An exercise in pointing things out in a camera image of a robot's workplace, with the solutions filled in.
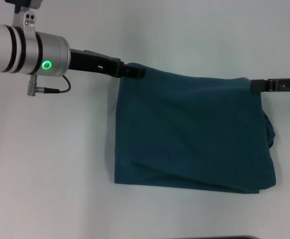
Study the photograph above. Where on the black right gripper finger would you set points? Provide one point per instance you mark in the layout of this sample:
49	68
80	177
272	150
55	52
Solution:
276	85

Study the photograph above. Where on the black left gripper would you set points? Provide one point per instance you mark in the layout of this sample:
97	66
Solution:
92	62

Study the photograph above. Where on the teal T-shirt with FREE print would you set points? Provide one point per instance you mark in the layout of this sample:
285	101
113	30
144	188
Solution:
192	129

